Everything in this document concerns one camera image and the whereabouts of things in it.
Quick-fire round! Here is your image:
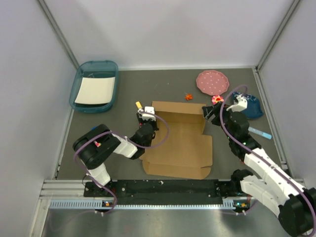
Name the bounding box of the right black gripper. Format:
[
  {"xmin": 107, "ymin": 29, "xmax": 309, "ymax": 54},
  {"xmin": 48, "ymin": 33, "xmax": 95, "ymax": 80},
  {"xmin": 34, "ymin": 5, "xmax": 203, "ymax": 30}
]
[{"xmin": 202, "ymin": 101, "xmax": 238, "ymax": 141}]

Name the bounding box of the brown cardboard box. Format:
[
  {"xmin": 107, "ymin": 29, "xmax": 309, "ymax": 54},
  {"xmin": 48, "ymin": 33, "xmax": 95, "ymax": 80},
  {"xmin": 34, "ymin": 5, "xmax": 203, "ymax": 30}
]
[{"xmin": 140, "ymin": 101, "xmax": 213, "ymax": 180}]

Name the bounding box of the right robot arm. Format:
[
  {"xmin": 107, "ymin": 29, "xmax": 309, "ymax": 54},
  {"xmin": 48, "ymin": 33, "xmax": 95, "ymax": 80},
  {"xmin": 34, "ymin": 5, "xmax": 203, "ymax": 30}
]
[{"xmin": 202, "ymin": 102, "xmax": 316, "ymax": 237}]

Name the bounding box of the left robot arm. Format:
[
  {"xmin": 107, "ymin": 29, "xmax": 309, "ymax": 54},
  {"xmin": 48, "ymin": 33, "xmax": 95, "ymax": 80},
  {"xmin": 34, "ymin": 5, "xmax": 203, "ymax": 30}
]
[{"xmin": 73, "ymin": 113, "xmax": 158, "ymax": 196}]

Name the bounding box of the pink flower toy right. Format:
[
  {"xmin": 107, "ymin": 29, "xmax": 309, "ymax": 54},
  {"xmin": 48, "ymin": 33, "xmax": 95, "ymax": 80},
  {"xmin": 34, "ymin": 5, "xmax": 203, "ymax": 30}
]
[{"xmin": 211, "ymin": 95, "xmax": 224, "ymax": 105}]

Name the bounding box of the pink flower toy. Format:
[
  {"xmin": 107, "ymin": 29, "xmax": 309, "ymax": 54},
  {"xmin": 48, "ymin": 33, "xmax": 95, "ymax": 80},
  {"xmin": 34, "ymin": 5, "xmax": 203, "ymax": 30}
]
[
  {"xmin": 211, "ymin": 95, "xmax": 224, "ymax": 105},
  {"xmin": 93, "ymin": 141, "xmax": 101, "ymax": 147}
]

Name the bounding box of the orange glitter maple leaf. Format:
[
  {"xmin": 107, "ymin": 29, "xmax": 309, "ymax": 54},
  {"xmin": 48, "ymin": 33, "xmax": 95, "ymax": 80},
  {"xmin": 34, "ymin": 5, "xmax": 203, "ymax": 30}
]
[{"xmin": 185, "ymin": 93, "xmax": 193, "ymax": 101}]

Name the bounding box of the yellow highlighter marker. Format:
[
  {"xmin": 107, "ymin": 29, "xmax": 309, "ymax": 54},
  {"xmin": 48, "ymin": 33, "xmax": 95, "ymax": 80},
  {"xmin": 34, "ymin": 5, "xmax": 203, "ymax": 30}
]
[{"xmin": 135, "ymin": 101, "xmax": 143, "ymax": 110}]

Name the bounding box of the pink polka dot plate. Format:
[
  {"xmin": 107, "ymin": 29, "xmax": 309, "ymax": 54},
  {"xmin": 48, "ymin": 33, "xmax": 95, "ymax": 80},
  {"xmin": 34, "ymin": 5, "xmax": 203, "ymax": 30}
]
[{"xmin": 196, "ymin": 70, "xmax": 230, "ymax": 96}]

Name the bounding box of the dark blue leaf dish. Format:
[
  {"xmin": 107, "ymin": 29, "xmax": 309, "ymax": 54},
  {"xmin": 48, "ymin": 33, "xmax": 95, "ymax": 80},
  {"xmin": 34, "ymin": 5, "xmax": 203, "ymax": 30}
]
[{"xmin": 231, "ymin": 92, "xmax": 264, "ymax": 120}]

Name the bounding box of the pink flower toy left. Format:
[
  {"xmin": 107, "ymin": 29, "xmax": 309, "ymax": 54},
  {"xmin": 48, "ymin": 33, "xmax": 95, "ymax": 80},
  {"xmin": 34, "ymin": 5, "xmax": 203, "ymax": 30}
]
[{"xmin": 93, "ymin": 141, "xmax": 101, "ymax": 147}]

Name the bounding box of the white paper sheet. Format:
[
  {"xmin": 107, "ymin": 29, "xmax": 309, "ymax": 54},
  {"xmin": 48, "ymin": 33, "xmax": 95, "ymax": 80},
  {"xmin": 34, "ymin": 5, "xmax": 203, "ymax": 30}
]
[{"xmin": 75, "ymin": 77, "xmax": 115, "ymax": 105}]

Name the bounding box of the light blue marker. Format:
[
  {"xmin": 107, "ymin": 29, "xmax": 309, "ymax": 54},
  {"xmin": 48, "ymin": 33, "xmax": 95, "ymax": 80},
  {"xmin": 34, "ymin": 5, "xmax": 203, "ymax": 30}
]
[{"xmin": 248, "ymin": 127, "xmax": 272, "ymax": 140}]

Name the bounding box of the teal plastic bin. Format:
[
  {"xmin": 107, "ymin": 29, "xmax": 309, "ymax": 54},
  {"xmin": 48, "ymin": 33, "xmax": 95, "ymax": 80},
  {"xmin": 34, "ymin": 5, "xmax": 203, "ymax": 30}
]
[{"xmin": 69, "ymin": 60, "xmax": 119, "ymax": 114}]

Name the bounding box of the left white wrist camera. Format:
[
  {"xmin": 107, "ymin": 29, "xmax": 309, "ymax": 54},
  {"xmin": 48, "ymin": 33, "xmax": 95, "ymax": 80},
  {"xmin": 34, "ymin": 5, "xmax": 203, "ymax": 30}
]
[{"xmin": 138, "ymin": 106, "xmax": 156, "ymax": 121}]

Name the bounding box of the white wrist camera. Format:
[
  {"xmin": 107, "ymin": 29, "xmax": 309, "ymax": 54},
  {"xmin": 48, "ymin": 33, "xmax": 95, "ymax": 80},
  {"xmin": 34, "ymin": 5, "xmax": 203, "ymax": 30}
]
[
  {"xmin": 226, "ymin": 95, "xmax": 248, "ymax": 112},
  {"xmin": 138, "ymin": 106, "xmax": 156, "ymax": 121}
]

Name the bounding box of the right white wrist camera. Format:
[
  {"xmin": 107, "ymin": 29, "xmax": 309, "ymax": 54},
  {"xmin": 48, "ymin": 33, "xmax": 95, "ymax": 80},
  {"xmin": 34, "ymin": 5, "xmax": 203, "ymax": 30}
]
[{"xmin": 226, "ymin": 95, "xmax": 248, "ymax": 112}]

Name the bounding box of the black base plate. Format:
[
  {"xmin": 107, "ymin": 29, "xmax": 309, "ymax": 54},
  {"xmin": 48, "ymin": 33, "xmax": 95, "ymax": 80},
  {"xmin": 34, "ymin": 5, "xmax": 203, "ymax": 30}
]
[{"xmin": 84, "ymin": 179, "xmax": 247, "ymax": 198}]

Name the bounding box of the aluminium frame rail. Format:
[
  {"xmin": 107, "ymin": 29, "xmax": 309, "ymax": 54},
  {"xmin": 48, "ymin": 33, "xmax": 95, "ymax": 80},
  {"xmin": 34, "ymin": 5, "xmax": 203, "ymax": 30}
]
[{"xmin": 39, "ymin": 179, "xmax": 309, "ymax": 210}]

